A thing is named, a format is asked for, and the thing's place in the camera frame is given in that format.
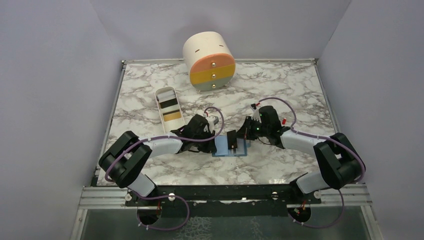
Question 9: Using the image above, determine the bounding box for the blue leather card holder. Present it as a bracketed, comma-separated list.
[211, 135, 249, 159]

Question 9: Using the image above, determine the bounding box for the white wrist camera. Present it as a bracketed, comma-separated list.
[204, 115, 219, 133]
[251, 108, 261, 122]

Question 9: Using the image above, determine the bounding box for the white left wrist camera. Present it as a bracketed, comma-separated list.
[204, 115, 219, 133]

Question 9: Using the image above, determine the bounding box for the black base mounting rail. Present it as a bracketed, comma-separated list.
[125, 184, 322, 218]

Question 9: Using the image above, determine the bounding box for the gold card in tray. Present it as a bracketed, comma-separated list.
[163, 110, 182, 122]

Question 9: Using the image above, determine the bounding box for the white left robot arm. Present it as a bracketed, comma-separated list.
[98, 114, 219, 206]

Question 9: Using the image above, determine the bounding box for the long white card tray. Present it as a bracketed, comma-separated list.
[154, 86, 186, 133]

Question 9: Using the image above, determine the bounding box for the round three-drawer mini cabinet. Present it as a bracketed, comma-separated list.
[182, 31, 236, 92]

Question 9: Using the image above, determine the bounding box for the black credit card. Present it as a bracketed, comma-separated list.
[226, 130, 238, 150]

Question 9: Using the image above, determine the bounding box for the silver magnetic stripe card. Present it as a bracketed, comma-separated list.
[232, 138, 248, 157]

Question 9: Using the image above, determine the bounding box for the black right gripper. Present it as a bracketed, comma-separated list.
[233, 116, 270, 141]

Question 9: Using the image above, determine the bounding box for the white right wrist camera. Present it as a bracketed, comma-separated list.
[251, 108, 261, 122]

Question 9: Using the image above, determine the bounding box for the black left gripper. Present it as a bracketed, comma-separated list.
[192, 128, 217, 154]

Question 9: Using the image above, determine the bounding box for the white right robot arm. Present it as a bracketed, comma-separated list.
[236, 105, 366, 204]

